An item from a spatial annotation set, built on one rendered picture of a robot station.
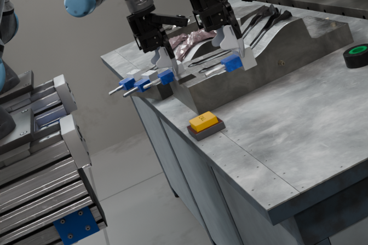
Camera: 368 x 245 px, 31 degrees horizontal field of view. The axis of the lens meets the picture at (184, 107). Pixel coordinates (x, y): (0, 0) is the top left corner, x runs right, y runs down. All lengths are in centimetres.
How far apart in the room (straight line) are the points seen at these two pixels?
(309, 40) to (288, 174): 65
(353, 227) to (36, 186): 69
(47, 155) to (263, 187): 49
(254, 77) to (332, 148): 53
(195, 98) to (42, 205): 53
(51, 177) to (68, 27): 278
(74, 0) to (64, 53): 248
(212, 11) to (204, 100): 29
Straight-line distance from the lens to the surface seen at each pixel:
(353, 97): 158
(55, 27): 422
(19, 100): 196
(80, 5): 177
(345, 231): 135
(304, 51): 189
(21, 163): 149
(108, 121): 436
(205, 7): 164
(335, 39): 193
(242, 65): 169
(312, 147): 140
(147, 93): 214
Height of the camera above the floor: 139
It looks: 18 degrees down
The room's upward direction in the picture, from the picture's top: 23 degrees counter-clockwise
